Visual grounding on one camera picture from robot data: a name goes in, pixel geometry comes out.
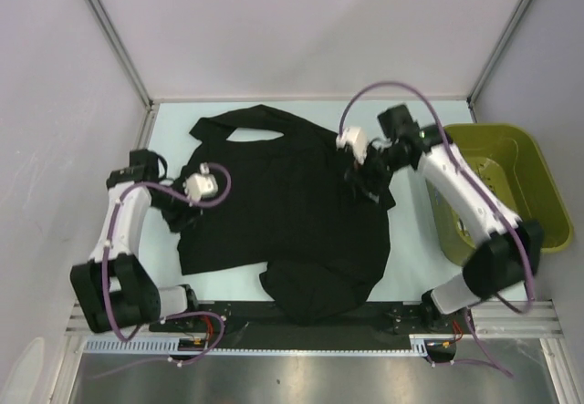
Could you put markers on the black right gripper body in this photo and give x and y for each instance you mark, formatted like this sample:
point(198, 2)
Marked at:
point(377, 167)

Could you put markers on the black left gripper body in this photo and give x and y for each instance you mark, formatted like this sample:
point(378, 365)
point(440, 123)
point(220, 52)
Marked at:
point(172, 209)

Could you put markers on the black long sleeve shirt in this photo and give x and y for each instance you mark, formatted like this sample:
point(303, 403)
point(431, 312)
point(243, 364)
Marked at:
point(292, 205)

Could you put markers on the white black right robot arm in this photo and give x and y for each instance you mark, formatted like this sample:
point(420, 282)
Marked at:
point(506, 248)

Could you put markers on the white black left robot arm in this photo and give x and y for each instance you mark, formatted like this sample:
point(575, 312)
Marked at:
point(114, 291)

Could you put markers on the olive green plastic tub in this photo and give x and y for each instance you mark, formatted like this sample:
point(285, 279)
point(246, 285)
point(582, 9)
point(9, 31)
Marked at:
point(509, 162)

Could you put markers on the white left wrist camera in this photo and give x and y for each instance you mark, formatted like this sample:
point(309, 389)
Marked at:
point(200, 185)

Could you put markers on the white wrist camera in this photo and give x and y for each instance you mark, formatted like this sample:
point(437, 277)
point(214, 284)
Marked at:
point(200, 185)
point(355, 140)

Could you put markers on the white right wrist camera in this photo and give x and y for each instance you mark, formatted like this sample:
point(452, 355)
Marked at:
point(355, 140)

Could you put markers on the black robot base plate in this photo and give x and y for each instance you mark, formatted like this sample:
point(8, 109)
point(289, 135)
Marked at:
point(198, 333)

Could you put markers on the aluminium frame rail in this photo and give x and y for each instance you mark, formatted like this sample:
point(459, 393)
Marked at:
point(491, 319)

